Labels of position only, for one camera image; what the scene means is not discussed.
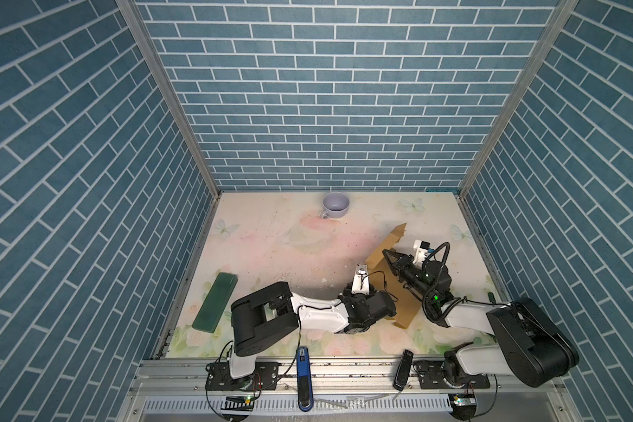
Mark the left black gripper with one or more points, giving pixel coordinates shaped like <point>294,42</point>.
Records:
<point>348,294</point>

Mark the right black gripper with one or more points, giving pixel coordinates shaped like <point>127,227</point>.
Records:
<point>404,263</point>

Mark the brown cardboard box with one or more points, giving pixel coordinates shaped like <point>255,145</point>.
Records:
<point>381,278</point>

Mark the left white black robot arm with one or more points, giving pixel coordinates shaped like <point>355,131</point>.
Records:
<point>263,318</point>

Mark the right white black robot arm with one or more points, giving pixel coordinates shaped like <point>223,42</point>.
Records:
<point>529,346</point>

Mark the black handheld device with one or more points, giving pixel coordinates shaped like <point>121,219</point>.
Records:
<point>403,370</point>

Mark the lavender ceramic cup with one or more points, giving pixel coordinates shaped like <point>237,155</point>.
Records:
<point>335,205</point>

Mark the blue black handheld tool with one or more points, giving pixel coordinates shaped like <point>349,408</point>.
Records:
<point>303,378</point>

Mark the right green controller board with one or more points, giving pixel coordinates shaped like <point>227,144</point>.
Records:
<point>463,401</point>

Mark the green rectangular block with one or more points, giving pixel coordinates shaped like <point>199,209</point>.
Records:
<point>215,302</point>

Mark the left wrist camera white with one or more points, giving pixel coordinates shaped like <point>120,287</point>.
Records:
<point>360,283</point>

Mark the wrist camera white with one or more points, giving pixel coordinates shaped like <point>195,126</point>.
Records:
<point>421,250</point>
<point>360,283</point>

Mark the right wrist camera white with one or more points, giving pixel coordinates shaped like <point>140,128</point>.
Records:
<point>421,250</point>

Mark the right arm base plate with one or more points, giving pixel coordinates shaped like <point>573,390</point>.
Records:
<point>446,374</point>

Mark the white slotted cable duct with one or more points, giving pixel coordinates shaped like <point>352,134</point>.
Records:
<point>287,405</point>

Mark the aluminium front rail frame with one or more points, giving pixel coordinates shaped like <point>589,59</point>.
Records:
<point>506,400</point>

